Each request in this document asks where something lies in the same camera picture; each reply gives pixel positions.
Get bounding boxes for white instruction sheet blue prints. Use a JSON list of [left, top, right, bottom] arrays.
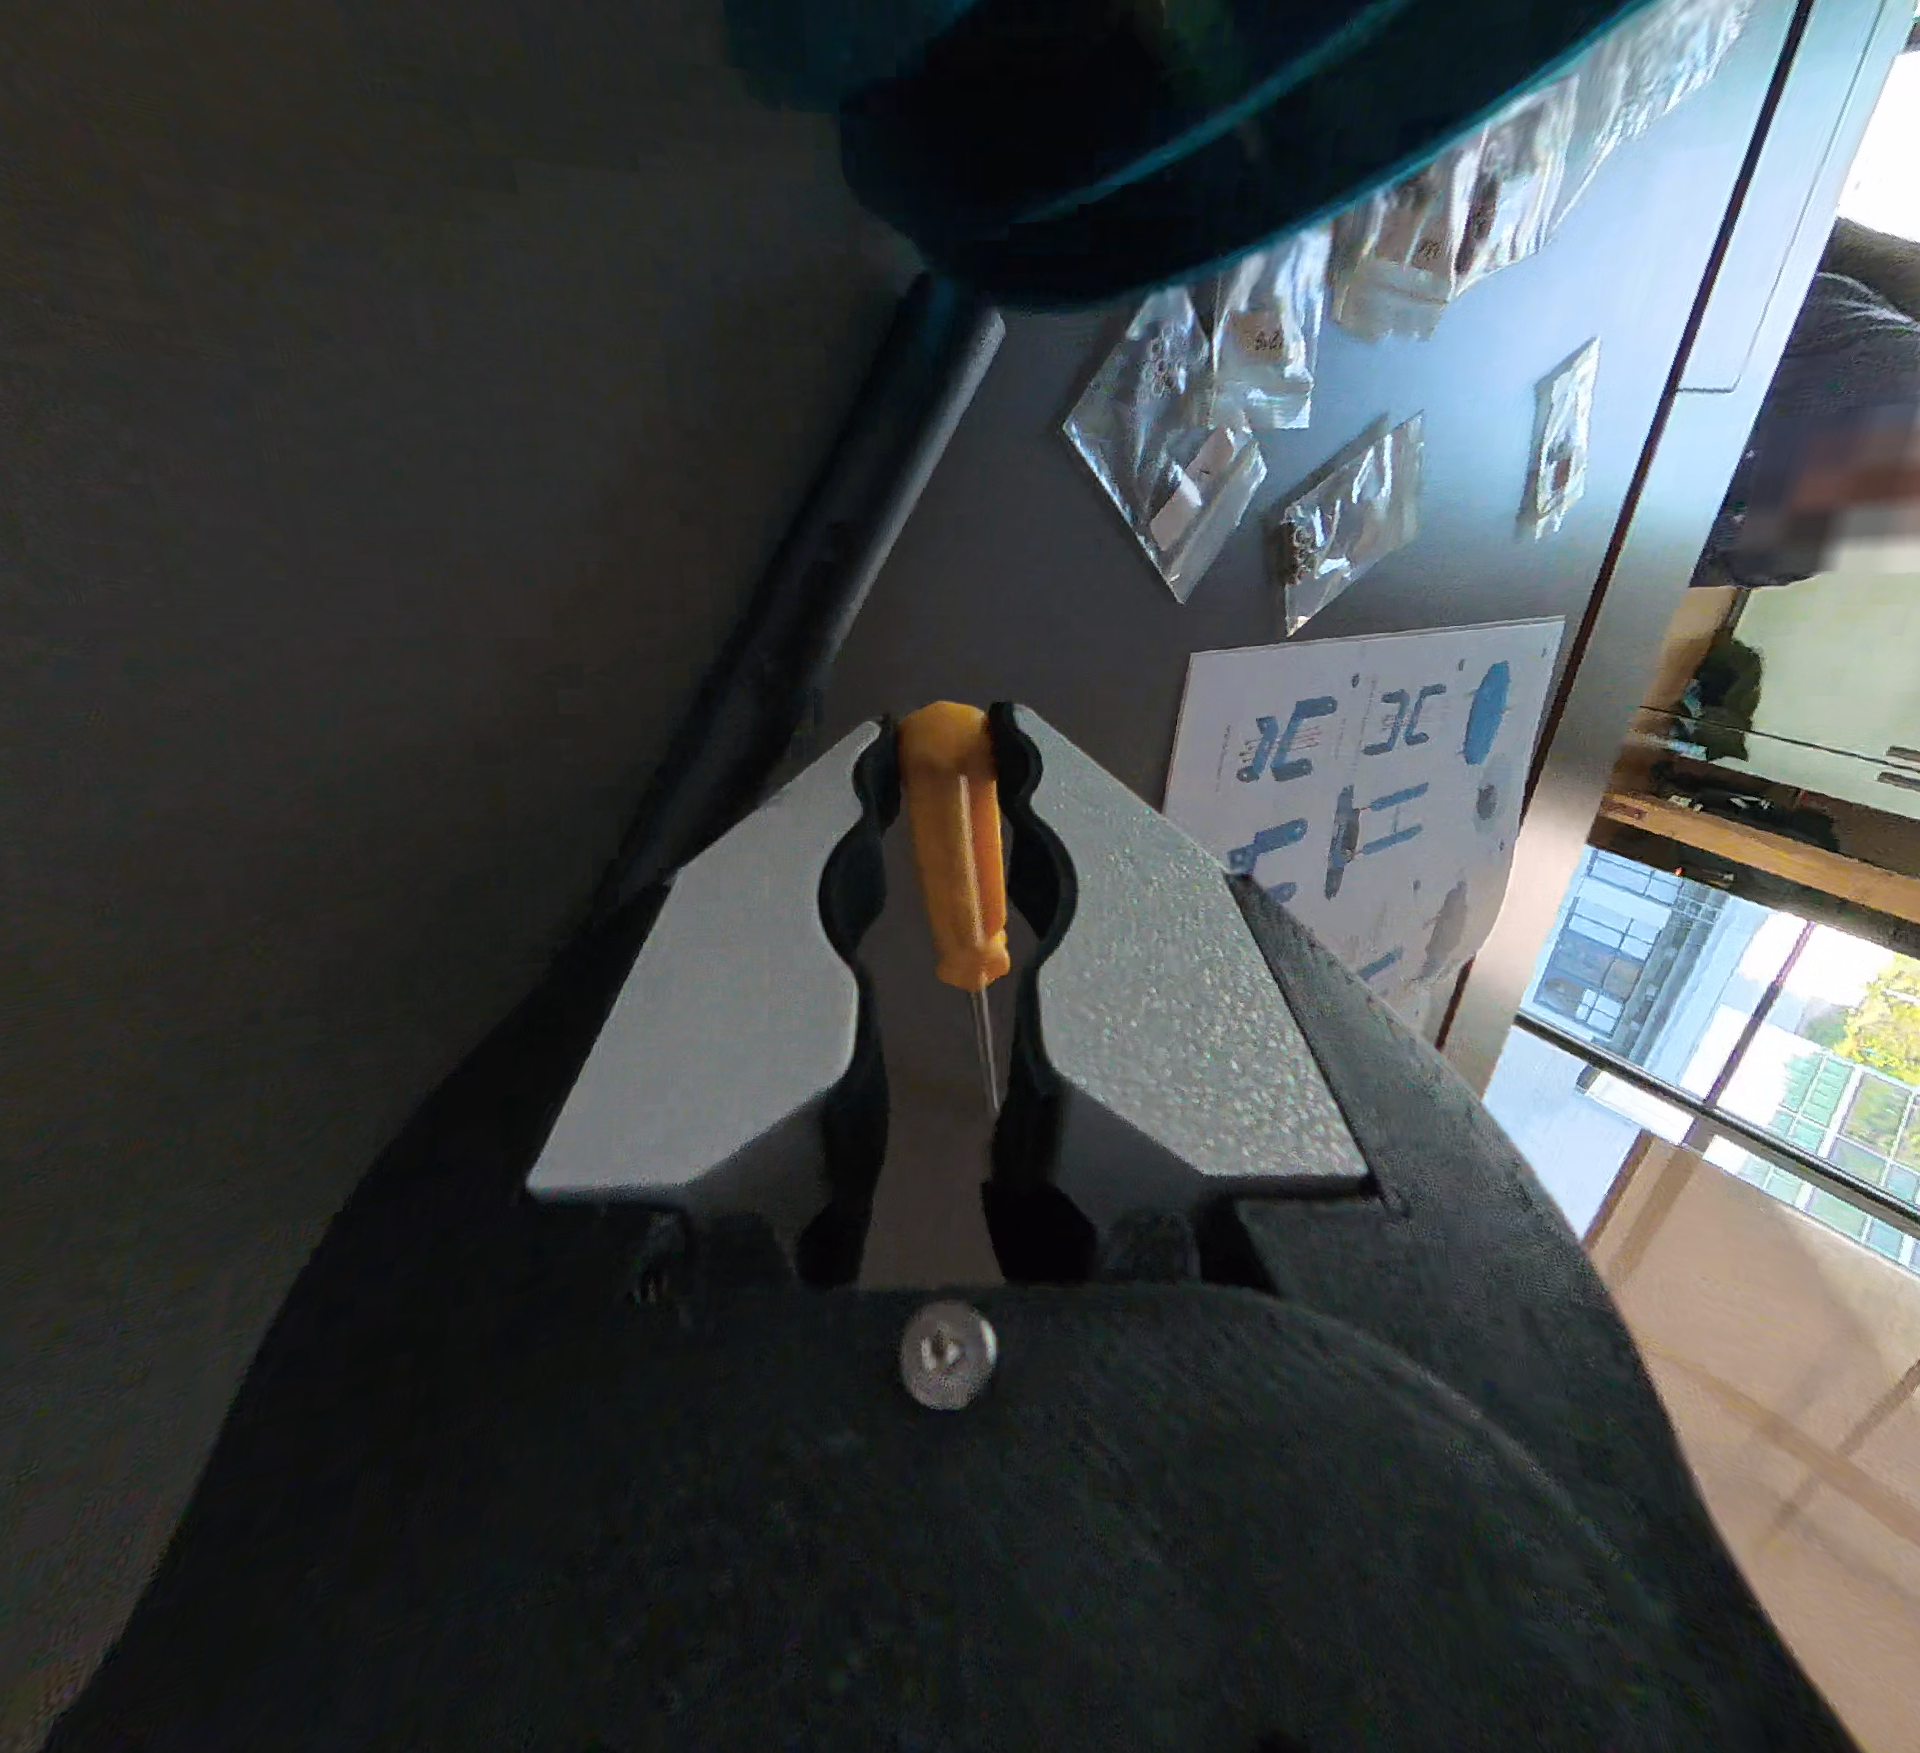
[[1162, 617, 1564, 1034]]

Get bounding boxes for clear plastic hardware bag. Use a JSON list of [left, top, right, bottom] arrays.
[[1062, 283, 1272, 601], [1517, 336, 1601, 543], [1277, 415, 1425, 638], [1211, 229, 1332, 436]]

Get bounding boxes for dark grey rail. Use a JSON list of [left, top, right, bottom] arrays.
[[598, 275, 1007, 923]]

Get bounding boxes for yellow handled screwdriver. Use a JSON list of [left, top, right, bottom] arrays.
[[897, 700, 1014, 1113]]

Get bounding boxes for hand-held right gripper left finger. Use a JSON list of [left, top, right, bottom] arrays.
[[526, 720, 903, 1286]]

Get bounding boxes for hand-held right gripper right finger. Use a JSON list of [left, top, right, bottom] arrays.
[[980, 700, 1377, 1286]]

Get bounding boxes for dark grey desk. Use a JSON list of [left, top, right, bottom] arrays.
[[808, 0, 1878, 1080]]

